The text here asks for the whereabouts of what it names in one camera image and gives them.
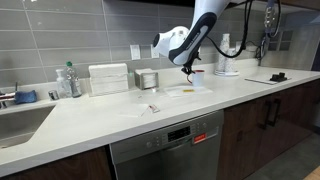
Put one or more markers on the small metal cup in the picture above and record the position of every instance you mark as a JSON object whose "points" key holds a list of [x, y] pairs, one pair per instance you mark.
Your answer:
{"points": [[53, 95]]}

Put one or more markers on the dark wood cabinet door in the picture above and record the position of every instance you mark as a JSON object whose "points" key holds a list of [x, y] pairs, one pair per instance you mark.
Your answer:
{"points": [[257, 131]]}

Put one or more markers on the small sugar packet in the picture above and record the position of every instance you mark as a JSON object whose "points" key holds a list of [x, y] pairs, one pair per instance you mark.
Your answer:
{"points": [[154, 109]]}

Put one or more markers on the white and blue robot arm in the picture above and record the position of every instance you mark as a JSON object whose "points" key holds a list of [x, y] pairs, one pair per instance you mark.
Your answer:
{"points": [[181, 44]]}

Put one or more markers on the clear soap dispenser bottle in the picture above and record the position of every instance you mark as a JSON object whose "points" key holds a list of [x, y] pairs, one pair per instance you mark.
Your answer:
{"points": [[61, 84]]}

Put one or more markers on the metal napkin dispenser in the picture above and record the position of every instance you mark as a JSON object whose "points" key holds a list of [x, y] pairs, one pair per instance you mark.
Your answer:
{"points": [[146, 78]]}

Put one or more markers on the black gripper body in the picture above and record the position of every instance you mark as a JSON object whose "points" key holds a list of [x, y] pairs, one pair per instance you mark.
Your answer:
{"points": [[187, 69]]}

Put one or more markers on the white light switch plate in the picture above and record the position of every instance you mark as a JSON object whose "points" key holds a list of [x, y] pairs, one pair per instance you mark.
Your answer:
{"points": [[135, 52]]}

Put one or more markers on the short patterned paper cup stack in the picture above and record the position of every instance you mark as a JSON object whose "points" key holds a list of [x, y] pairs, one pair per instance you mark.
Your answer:
{"points": [[230, 61]]}

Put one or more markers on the clear plastic water bottle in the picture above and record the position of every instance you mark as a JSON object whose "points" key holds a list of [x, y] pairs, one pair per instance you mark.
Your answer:
{"points": [[73, 80]]}

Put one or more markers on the stainless steel dishwasher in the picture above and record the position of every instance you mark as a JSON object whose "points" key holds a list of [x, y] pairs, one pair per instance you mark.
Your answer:
{"points": [[188, 150]]}

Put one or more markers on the white cup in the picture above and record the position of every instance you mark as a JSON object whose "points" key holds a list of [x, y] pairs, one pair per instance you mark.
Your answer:
{"points": [[198, 79]]}

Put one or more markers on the white wall outlet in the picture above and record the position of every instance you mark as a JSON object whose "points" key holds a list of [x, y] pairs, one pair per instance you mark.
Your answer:
{"points": [[154, 53]]}

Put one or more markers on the blue sponge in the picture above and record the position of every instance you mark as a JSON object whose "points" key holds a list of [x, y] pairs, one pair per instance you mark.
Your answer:
{"points": [[22, 97]]}

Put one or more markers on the black object on board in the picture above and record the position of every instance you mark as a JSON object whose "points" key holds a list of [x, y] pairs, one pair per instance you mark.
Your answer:
{"points": [[278, 77]]}

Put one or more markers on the tall patterned paper cup stack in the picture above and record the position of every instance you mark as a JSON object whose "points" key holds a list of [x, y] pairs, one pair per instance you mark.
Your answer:
{"points": [[224, 47]]}

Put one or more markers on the white round cup tray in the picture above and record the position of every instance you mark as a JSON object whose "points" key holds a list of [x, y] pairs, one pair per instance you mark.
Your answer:
{"points": [[222, 73]]}

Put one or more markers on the stack of white paper towels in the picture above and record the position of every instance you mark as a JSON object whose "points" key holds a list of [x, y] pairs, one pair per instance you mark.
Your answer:
{"points": [[108, 78]]}

